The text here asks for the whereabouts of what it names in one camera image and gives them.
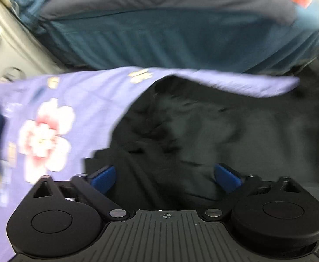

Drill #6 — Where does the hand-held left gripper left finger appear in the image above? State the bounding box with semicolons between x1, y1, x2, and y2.
32;165;130;220

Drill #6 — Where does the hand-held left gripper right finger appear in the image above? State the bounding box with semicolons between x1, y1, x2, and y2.
202;163;303;220

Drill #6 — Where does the black garment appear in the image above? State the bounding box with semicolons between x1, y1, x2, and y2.
84;75;319;210

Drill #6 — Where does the purple floral bed sheet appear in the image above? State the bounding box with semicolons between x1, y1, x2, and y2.
0;67;301;262

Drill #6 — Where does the teal bed cover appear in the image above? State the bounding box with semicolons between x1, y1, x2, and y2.
39;8;319;76

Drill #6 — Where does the grey blanket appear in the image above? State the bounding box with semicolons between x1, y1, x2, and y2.
38;0;298;26

